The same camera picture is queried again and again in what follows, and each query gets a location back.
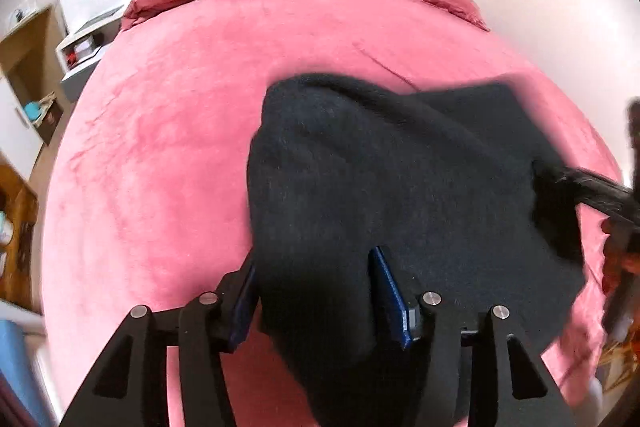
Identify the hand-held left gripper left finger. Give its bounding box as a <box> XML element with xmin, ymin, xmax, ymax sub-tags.
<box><xmin>60</xmin><ymin>252</ymin><xmax>261</xmax><ymax>427</ymax></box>

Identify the white nightstand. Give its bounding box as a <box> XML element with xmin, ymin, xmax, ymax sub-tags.
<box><xmin>55</xmin><ymin>4</ymin><xmax>126</xmax><ymax>100</ymax></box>

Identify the person's right hand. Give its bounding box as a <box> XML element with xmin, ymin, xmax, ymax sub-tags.
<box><xmin>601</xmin><ymin>218</ymin><xmax>624</xmax><ymax>297</ymax></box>

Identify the blue cloth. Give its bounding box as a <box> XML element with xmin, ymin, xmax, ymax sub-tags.
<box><xmin>0</xmin><ymin>317</ymin><xmax>57</xmax><ymax>427</ymax></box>

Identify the pink bed blanket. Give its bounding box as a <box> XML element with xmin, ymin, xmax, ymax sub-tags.
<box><xmin>42</xmin><ymin>0</ymin><xmax>626</xmax><ymax>427</ymax></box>

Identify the wooden open cabinet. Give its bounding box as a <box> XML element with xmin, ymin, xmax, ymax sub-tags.
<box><xmin>0</xmin><ymin>4</ymin><xmax>66</xmax><ymax>145</ymax></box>

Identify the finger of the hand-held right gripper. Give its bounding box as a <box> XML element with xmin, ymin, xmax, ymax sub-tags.
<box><xmin>532</xmin><ymin>162</ymin><xmax>640</xmax><ymax>224</ymax></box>

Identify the brown wooden furniture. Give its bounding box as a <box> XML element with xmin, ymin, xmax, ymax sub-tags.
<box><xmin>0</xmin><ymin>152</ymin><xmax>42</xmax><ymax>308</ymax></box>

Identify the black sweater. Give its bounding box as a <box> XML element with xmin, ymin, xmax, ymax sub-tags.
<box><xmin>246</xmin><ymin>74</ymin><xmax>588</xmax><ymax>427</ymax></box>

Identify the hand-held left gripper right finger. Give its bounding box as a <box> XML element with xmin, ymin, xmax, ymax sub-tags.
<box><xmin>367</xmin><ymin>247</ymin><xmax>571</xmax><ymax>427</ymax></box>

